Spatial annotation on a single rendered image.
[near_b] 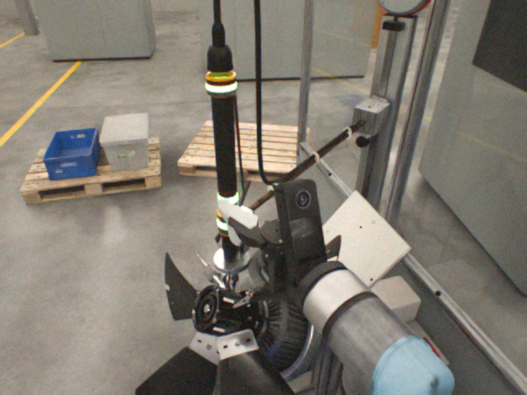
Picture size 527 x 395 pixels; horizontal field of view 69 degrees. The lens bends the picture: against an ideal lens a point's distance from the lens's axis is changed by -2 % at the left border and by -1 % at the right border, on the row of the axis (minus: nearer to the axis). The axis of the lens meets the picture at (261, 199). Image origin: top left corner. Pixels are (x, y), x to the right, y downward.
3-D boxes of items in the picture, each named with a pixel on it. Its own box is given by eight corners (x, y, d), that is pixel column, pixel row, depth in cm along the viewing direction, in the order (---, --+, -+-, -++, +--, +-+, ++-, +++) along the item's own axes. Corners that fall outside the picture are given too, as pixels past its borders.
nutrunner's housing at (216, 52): (231, 261, 80) (216, 20, 54) (246, 269, 78) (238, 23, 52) (218, 271, 77) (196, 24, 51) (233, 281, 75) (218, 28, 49)
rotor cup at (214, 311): (222, 315, 110) (184, 304, 103) (253, 281, 106) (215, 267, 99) (235, 360, 99) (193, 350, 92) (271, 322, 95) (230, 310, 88)
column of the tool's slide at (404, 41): (327, 374, 211) (390, 11, 107) (341, 383, 207) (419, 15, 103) (322, 383, 207) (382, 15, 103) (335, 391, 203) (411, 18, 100)
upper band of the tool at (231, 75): (220, 87, 59) (219, 67, 58) (242, 93, 57) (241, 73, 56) (200, 95, 56) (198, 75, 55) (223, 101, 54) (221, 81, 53)
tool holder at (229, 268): (235, 239, 82) (234, 201, 76) (263, 253, 78) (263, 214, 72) (206, 264, 76) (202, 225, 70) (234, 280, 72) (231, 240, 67)
